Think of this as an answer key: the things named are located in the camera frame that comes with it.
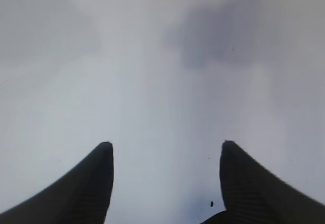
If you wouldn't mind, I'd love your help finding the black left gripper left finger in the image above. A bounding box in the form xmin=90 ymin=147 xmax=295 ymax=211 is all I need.
xmin=1 ymin=142 xmax=114 ymax=223

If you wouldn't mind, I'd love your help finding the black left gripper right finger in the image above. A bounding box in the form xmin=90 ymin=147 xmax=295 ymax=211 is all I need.
xmin=204 ymin=141 xmax=324 ymax=223

